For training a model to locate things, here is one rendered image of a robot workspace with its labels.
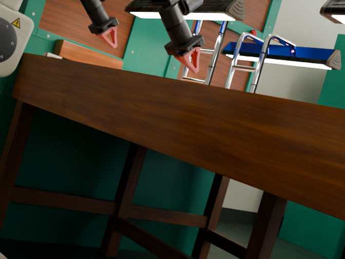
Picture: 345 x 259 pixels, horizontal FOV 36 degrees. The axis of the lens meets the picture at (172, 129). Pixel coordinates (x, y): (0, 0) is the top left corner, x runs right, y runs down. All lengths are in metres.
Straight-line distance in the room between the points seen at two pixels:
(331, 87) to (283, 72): 0.42
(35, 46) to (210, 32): 0.93
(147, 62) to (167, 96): 1.17
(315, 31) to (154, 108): 3.76
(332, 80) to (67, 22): 2.84
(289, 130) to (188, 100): 0.32
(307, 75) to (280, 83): 0.40
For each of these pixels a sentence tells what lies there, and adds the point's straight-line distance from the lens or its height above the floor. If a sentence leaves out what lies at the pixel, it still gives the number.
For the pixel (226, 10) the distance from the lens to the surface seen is 1.72.
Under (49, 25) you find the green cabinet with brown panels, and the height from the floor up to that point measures 0.90.
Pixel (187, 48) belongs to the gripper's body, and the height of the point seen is 0.85.
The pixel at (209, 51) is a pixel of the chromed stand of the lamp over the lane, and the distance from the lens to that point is 2.01.
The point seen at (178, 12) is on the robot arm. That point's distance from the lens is 1.39.
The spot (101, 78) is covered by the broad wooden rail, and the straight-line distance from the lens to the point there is 1.61.
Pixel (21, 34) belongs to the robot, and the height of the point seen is 0.76.
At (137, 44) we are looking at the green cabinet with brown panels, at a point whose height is 0.96.
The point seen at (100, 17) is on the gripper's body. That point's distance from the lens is 1.78.
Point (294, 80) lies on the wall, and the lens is 4.84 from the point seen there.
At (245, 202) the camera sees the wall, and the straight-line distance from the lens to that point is 4.67.
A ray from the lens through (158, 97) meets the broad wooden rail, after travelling 1.35.
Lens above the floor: 0.65
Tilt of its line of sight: level
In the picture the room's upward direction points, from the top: 16 degrees clockwise
